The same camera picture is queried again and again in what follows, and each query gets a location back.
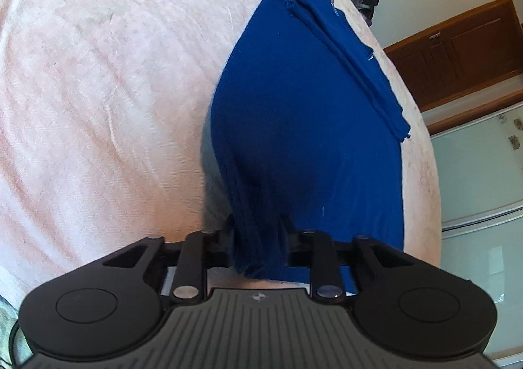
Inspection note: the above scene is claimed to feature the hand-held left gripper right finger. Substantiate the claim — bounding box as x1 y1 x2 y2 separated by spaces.
280 217 409 305

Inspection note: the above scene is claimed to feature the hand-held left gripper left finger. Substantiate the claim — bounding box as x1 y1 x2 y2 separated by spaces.
102 214 235 302

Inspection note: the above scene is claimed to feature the blue knit sweater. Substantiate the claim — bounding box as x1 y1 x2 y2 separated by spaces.
200 0 411 296

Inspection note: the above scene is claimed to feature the pale glass wardrobe door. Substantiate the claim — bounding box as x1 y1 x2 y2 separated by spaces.
429 103 523 353

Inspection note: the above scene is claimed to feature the pink bed sheet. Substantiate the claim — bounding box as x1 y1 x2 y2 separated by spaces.
0 0 444 312

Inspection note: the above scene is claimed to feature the brown wooden door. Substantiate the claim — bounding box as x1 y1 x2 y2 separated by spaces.
384 0 523 135

